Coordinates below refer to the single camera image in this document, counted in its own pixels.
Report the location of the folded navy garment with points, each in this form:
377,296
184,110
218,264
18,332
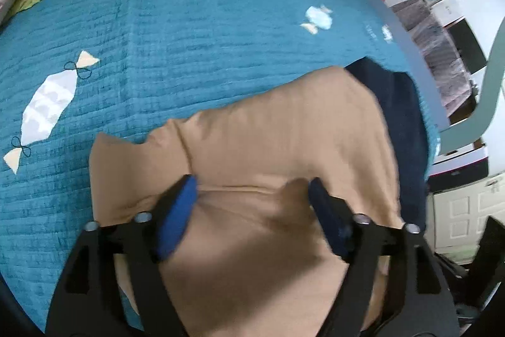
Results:
406,116

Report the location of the white panelled door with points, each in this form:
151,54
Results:
469,214

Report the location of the stool with pink printed cover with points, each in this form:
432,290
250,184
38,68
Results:
438,45

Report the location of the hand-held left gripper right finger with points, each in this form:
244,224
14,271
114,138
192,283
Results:
329,218

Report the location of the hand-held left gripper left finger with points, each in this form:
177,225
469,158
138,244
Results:
177,218

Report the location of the teal quilted bedspread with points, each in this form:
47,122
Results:
177,25

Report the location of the black monitor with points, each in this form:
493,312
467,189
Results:
469,45

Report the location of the mint green bed frame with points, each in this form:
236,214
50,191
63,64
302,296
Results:
489,92

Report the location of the tan button-up jacket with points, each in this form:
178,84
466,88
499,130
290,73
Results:
276,139

